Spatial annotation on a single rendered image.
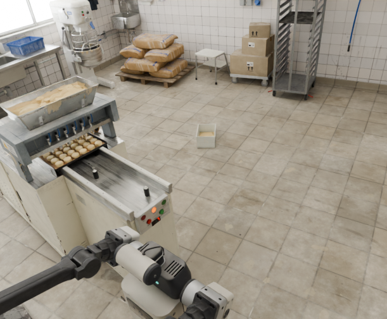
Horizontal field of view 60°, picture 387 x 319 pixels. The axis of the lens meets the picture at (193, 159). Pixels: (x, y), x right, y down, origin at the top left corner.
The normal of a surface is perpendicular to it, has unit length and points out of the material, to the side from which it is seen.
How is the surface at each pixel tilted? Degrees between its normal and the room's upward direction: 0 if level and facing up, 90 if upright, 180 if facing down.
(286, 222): 0
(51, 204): 90
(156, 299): 0
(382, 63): 90
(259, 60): 86
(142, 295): 0
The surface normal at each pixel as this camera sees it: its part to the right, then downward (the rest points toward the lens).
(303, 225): -0.08, -0.82
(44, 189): 0.74, 0.33
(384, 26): -0.51, 0.52
